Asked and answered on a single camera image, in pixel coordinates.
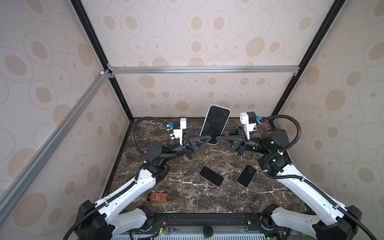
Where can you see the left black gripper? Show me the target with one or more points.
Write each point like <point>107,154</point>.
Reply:
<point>191,147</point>

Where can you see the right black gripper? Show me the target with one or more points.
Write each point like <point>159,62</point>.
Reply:
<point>236,142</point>

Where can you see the light blue phone case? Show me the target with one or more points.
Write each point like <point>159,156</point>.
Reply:
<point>220,106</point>

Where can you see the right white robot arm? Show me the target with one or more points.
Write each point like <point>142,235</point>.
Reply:
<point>330,220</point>

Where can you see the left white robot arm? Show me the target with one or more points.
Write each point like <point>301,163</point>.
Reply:
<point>104,219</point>

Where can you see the black smartphone on table centre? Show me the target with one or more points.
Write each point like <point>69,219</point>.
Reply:
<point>211,176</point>

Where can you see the black smartphone white rim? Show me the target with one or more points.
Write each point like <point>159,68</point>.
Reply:
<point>246,176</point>

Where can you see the small orange brown bottle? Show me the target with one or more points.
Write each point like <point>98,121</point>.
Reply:
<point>157,197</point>

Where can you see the black round knob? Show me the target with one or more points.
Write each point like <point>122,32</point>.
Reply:
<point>208,232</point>

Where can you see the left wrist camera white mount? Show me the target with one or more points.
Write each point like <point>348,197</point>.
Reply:
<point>176,128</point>

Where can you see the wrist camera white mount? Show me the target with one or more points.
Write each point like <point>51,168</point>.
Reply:
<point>250,122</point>
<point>176,128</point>

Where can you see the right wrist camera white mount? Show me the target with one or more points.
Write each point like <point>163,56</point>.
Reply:
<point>250,122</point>

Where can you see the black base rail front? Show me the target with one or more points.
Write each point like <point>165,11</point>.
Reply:
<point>221,223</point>

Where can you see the silver aluminium rail back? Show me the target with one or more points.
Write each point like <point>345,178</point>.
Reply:
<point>200,70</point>

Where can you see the silver aluminium rail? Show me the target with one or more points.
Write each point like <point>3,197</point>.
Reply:
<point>27,176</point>
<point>200,70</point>

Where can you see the black corner frame post right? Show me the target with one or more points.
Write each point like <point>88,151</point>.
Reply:
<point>313,47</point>

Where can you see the black corner frame post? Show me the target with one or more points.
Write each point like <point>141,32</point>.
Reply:
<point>313,47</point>
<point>98,49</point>

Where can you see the black corner frame post left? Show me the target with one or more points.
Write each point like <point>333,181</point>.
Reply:
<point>98,49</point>

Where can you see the silver aluminium rail left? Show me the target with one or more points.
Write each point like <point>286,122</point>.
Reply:
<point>27,176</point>

